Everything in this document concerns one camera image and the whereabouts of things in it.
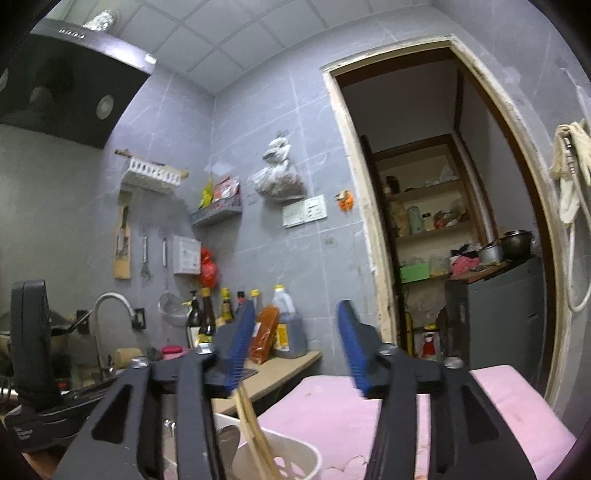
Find white wall switch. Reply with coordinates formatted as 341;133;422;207
282;203;306;230

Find white door frame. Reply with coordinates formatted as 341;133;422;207
321;35;570;417

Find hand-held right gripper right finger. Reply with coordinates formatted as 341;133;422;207
335;299;539;480

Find black range hood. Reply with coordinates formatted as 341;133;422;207
0;18;158;151

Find red plastic bag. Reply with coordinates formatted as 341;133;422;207
199;246;218;287

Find tall dark soy sauce bottle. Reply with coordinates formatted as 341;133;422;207
198;287;218;343

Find seasoning packets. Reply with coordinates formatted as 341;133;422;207
199;175;241;209

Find dark sauce bottle pump top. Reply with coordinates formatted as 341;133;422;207
187;290;206;350

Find pink rag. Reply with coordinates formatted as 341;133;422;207
450;256;482;277

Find pink soap dish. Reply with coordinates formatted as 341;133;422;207
161;344;193;363

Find red white bottle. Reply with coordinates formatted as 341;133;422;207
422;325;440;361

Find black wok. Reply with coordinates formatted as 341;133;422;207
0;308;80;371

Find yellow sponge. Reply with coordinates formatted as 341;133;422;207
113;347;144;370

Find metal spoon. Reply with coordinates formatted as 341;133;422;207
215;424;240;463

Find white wall socket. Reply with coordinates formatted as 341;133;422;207
302;194;329;223

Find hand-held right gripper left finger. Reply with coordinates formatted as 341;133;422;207
53;299;258;480

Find dark wooden door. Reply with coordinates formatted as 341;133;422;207
359;136;408;357

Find pink floral table cloth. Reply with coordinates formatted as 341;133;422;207
255;364;579;480

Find hanging metal strainer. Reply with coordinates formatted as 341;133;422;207
158;237;186;326

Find yellow cap sauce bottle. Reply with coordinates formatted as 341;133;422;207
216;288;234;326

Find plastic bag of dried goods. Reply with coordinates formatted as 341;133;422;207
251;136;307;202

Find wooden shelf unit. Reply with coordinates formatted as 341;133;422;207
369;133;498;334

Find small metal pot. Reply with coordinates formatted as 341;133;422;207
477;243;504;265

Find metal faucet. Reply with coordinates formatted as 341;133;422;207
92;292;140;376

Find black pot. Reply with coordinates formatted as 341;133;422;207
501;229;535;260

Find green box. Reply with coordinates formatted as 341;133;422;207
399;263;430;284

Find large oil jug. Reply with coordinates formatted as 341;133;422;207
270;284;308;359

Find hanging metal peeler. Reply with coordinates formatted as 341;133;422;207
140;233;153;282

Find orange spice bag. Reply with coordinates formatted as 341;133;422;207
247;305;281;366

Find white plastic utensil holder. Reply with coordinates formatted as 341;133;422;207
211;412;323;480

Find aluminium exhaust duct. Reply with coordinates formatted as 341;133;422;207
82;8;119;31

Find white wall basket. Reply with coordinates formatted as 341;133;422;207
120;156;182;195

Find white wall box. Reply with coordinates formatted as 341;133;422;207
172;235;203;277

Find grey cabinet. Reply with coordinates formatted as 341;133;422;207
445;256;549;371

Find grey wall shelf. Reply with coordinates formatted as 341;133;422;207
189;196;244;227

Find beige kitchen counter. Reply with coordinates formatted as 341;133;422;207
209;350;323;417

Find wooden knife holder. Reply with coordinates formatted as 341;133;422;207
113;189;135;280

